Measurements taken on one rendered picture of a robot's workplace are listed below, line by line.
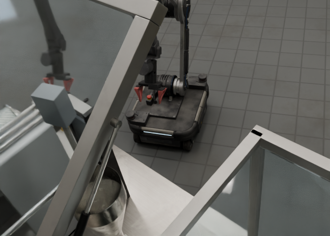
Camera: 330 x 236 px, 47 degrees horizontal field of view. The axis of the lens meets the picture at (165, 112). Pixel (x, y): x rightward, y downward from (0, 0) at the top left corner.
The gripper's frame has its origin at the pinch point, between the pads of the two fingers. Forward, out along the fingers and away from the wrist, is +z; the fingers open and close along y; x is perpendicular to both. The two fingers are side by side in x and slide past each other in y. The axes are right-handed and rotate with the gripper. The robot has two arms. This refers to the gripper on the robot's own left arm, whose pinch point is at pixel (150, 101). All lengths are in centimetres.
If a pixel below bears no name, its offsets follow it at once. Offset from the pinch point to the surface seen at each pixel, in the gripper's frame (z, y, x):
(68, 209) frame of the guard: -17, 31, -119
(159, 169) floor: 76, -21, 79
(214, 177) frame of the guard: -12, 49, -91
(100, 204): 6, 16, -81
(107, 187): 1, 18, -81
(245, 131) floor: 52, 35, 120
